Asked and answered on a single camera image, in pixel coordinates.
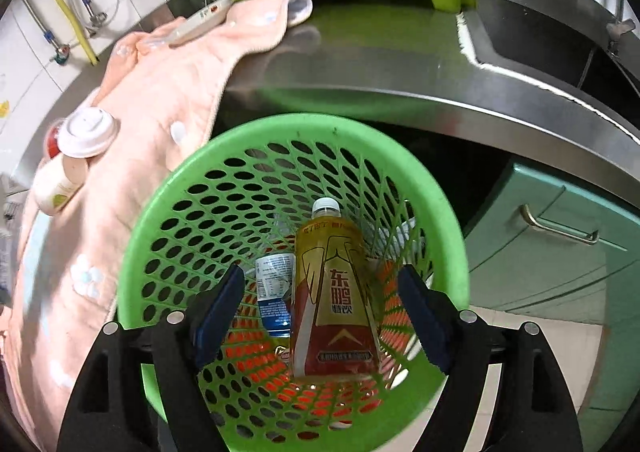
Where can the metal water valve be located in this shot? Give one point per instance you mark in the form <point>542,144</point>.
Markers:
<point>97,21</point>
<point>60,54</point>

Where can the peach printed towel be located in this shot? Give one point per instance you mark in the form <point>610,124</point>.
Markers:
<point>150,96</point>

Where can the steel sink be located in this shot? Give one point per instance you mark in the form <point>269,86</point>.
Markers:
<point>550,46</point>

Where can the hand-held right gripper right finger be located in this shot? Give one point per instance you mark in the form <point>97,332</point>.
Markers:
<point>425,322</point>

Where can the metal faucet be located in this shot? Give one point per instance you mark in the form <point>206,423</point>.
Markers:
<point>620,31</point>

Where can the white plate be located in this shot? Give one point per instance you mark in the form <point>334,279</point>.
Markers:
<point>200,21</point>

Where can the green perforated plastic basket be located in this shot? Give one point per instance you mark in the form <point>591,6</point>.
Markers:
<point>300,126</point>

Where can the white yogurt bottle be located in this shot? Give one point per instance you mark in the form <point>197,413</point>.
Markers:
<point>55,182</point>

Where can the blue and white can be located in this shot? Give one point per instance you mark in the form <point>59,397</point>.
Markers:
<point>274,282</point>

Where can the yellow energy drink bottle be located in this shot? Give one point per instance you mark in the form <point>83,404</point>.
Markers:
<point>335,292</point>

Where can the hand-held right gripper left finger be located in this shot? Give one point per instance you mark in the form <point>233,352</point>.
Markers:
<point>220,314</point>

